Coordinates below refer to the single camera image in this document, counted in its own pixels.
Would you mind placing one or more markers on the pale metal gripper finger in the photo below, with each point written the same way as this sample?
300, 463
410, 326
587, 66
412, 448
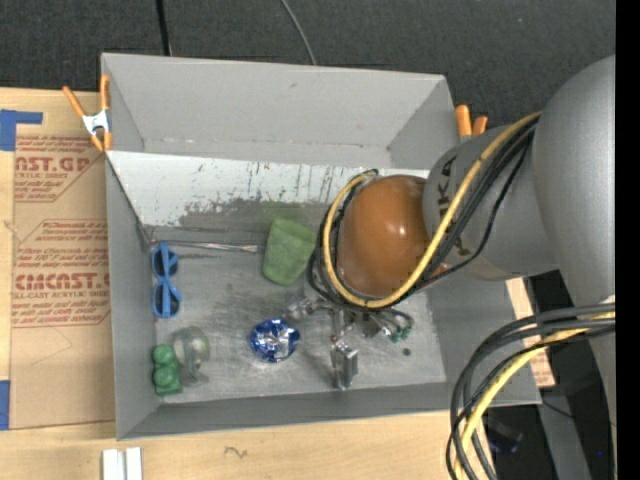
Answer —
344, 365
304, 307

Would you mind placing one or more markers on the shiny blue foil ball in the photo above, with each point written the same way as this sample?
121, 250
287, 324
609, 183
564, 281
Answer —
274, 340

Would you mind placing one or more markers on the green cup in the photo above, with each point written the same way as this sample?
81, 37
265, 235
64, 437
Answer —
287, 253

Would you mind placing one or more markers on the grey metal bin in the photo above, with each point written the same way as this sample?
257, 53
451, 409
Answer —
240, 298

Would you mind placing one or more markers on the blue sunglasses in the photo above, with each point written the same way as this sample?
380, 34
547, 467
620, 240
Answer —
165, 280

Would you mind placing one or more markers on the green toy figure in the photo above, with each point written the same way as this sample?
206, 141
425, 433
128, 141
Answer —
166, 370

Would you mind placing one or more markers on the brown cardboard board red print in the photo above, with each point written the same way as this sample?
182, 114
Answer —
55, 348

